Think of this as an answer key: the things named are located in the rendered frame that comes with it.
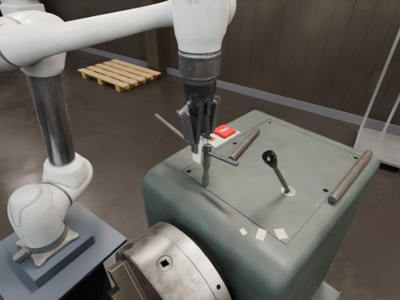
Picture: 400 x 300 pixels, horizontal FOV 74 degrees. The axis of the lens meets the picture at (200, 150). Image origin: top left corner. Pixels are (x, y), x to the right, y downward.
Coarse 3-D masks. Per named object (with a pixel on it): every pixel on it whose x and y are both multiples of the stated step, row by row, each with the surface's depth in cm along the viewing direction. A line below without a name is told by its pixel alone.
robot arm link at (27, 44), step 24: (24, 24) 62; (48, 24) 61; (72, 24) 60; (96, 24) 61; (120, 24) 63; (144, 24) 65; (168, 24) 67; (0, 48) 61; (24, 48) 61; (48, 48) 61; (72, 48) 62
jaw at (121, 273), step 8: (128, 248) 63; (120, 264) 60; (128, 264) 60; (112, 272) 58; (120, 272) 59; (128, 272) 60; (112, 280) 61; (120, 280) 59; (128, 280) 60; (136, 280) 61; (112, 288) 61; (120, 288) 58; (128, 288) 59; (136, 288) 60; (112, 296) 57; (120, 296) 58; (128, 296) 59; (136, 296) 60; (144, 296) 61
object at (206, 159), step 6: (204, 144) 68; (210, 144) 68; (204, 150) 68; (210, 150) 68; (204, 156) 68; (210, 156) 68; (204, 162) 69; (210, 162) 69; (204, 168) 70; (204, 174) 70; (204, 180) 71
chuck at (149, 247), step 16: (144, 240) 62; (160, 240) 60; (128, 256) 58; (144, 256) 57; (160, 256) 57; (176, 256) 57; (144, 272) 54; (160, 272) 54; (176, 272) 54; (192, 272) 55; (144, 288) 59; (160, 288) 52; (176, 288) 53; (192, 288) 54; (208, 288) 55
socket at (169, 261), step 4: (164, 256) 57; (160, 260) 56; (164, 260) 56; (168, 260) 56; (160, 264) 55; (164, 264) 57; (168, 264) 56; (172, 264) 55; (160, 268) 55; (164, 268) 55; (168, 268) 55
